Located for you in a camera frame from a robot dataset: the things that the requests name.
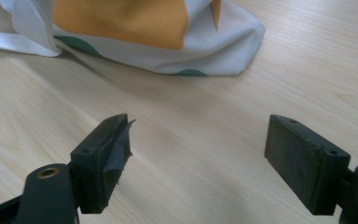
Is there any white orange green cloth bag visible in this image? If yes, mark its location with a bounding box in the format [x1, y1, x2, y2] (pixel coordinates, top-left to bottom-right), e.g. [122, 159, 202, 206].
[0, 0, 267, 77]

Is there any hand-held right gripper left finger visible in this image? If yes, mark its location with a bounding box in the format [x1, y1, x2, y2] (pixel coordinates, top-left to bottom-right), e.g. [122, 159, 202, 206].
[70, 113, 136, 215]

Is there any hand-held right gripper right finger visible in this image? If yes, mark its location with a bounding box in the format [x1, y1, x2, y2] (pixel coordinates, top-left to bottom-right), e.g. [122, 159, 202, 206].
[264, 114, 352, 217]

